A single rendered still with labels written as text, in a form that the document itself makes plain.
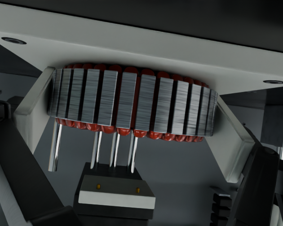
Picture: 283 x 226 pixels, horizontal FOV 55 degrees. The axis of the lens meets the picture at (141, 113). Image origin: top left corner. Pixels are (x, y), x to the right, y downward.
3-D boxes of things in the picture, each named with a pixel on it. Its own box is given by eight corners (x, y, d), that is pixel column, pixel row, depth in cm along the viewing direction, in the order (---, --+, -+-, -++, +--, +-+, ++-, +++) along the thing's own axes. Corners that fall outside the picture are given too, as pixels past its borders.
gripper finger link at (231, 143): (244, 140, 14) (257, 141, 15) (207, 89, 21) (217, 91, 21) (225, 183, 16) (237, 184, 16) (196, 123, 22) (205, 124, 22)
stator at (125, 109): (34, 47, 13) (24, 125, 13) (254, 82, 14) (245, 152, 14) (66, 76, 24) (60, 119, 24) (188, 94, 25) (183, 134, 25)
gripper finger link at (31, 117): (29, 164, 14) (14, 162, 14) (55, 105, 20) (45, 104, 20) (29, 113, 13) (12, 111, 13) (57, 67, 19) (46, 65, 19)
